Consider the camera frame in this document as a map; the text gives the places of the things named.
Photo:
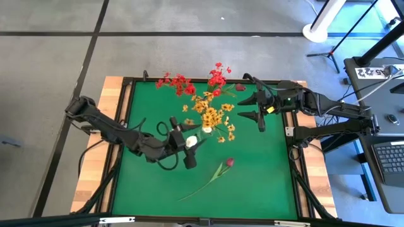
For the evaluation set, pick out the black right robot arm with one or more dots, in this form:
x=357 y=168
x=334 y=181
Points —
x=331 y=107

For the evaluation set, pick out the black keyboard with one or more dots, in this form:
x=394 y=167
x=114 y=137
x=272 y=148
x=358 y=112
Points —
x=391 y=160

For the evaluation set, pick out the white paper label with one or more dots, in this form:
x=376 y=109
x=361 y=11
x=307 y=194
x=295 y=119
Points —
x=370 y=72

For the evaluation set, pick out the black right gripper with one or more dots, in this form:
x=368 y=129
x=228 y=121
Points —
x=274 y=101

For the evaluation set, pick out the black aluminium table frame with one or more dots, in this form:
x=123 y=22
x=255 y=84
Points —
x=142 y=79

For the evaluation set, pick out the dark red artificial tulip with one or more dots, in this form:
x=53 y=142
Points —
x=240 y=87
x=230 y=162

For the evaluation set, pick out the yellow artificial flower bunch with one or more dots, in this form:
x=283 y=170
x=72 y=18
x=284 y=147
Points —
x=210 y=118

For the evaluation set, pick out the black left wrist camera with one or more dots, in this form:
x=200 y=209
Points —
x=190 y=159

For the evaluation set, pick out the white pillar base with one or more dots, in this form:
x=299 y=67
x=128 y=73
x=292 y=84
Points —
x=315 y=31

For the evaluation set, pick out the black key fob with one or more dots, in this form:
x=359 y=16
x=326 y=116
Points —
x=393 y=119

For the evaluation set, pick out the grey desk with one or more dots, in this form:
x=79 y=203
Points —
x=388 y=104

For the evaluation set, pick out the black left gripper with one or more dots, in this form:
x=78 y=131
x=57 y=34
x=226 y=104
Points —
x=176 y=140

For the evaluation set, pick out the black tripod stand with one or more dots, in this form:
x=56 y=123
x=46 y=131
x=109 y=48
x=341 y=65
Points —
x=334 y=50

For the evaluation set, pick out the red artificial flower bunch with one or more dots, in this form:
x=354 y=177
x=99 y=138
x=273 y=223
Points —
x=180 y=81
x=217 y=80

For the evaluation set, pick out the clear glass vase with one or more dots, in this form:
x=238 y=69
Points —
x=199 y=136

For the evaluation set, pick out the silver frame bracket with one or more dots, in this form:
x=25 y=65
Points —
x=116 y=220
x=292 y=224

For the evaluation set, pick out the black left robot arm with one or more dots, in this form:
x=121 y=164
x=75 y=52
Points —
x=104 y=123

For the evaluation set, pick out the green table mat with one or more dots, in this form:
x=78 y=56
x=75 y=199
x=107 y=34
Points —
x=252 y=176

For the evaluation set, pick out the black monitor pole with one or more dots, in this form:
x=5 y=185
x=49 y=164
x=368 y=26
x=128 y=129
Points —
x=382 y=44

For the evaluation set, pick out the white artificial tulip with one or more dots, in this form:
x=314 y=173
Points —
x=207 y=129
x=191 y=141

